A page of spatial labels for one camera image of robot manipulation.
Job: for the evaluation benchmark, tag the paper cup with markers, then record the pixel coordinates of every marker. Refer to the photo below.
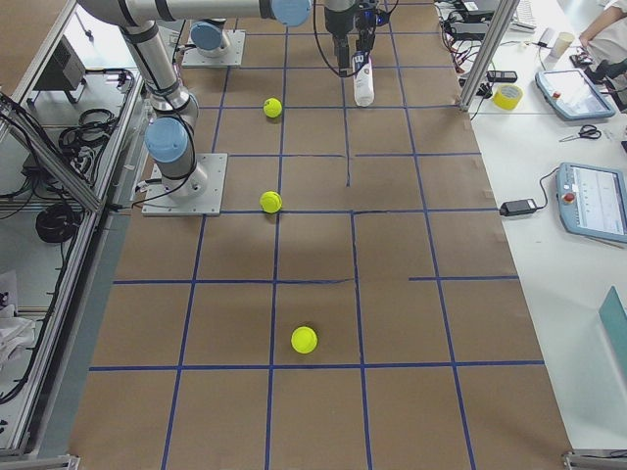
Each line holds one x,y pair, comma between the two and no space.
562,42

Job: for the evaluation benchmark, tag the near teach pendant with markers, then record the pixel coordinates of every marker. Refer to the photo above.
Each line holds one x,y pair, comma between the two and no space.
591,201

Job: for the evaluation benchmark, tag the far teach pendant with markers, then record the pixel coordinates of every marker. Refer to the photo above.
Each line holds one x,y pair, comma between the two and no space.
572,95

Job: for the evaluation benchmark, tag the grey electronics box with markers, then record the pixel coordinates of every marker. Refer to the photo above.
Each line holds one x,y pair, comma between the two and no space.
64,72

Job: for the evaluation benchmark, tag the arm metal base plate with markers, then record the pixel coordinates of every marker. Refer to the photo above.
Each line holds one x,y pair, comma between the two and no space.
192,59
201,194

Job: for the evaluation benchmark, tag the yellow tennis ball near base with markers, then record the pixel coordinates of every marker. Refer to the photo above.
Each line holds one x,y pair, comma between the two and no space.
272,107

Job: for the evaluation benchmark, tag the black power adapter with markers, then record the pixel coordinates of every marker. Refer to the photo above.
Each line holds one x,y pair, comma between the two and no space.
518,207

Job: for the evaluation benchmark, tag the aluminium frame post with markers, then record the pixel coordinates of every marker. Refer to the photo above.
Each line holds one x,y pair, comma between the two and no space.
495,33

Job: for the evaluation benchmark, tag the yellow tape roll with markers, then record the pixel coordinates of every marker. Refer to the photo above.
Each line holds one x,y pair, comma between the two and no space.
508,96

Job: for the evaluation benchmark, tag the teach pendant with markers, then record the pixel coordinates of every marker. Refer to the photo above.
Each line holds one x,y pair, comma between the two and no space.
572,95
591,201

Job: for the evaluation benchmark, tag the black phone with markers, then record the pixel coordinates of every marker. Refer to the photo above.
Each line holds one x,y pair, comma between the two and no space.
501,76

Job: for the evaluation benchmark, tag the white blue tennis ball can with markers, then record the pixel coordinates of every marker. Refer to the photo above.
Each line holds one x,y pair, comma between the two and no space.
363,80

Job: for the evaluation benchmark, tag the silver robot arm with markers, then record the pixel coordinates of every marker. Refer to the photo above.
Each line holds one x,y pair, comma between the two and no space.
137,22
209,37

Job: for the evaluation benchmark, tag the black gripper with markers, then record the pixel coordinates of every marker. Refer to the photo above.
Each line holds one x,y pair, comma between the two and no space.
336,22

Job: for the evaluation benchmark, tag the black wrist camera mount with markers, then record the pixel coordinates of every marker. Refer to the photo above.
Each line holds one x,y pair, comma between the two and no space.
370,16

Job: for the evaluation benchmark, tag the middle yellow tennis ball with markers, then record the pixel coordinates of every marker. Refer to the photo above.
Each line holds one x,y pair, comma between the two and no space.
271,202

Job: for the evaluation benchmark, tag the black handled scissors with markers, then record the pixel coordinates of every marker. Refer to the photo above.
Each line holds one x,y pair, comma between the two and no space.
586,131

